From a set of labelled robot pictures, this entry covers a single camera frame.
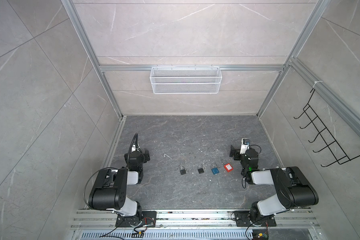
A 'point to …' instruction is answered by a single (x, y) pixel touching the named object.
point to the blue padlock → (215, 169)
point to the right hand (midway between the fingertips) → (239, 144)
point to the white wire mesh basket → (184, 80)
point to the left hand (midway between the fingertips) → (136, 147)
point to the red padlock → (227, 166)
